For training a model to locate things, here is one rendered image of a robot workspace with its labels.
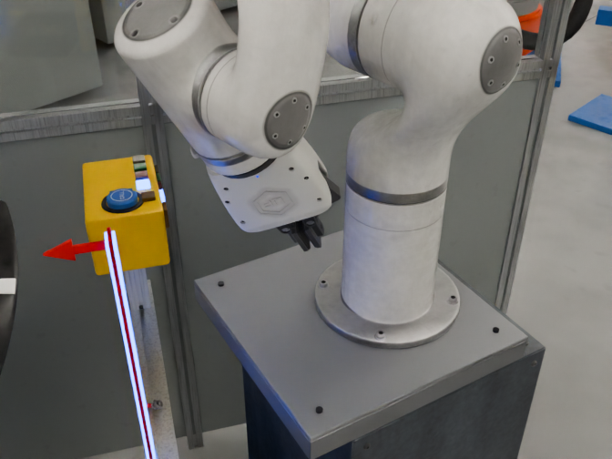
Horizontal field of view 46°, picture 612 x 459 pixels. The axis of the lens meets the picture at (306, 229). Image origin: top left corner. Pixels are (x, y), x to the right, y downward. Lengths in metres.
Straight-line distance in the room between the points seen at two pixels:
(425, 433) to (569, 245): 2.01
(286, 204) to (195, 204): 0.84
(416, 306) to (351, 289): 0.08
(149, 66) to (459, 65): 0.29
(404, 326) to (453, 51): 0.37
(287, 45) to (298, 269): 0.54
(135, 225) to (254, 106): 0.47
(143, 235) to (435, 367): 0.41
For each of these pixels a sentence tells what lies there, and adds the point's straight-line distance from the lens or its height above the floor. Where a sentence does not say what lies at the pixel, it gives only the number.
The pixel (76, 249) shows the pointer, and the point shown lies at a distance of 0.72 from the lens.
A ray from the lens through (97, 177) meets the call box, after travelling 1.06.
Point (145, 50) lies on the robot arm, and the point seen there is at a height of 1.39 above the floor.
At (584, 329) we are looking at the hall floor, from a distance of 2.51.
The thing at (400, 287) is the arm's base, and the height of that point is 1.03.
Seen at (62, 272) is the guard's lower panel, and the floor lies 0.64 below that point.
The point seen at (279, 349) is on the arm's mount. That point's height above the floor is 0.97.
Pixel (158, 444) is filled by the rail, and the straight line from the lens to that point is 0.96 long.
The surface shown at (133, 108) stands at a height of 1.00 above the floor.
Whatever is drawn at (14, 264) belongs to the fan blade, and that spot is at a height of 1.17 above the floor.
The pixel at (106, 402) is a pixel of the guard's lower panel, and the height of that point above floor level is 0.23.
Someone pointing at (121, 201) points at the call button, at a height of 1.08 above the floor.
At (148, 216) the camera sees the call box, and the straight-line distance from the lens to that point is 0.96.
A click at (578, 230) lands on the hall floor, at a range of 2.97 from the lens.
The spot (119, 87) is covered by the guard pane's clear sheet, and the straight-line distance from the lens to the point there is 1.43.
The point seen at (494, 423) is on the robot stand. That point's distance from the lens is 1.04.
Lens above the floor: 1.59
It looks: 35 degrees down
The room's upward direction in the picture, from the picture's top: straight up
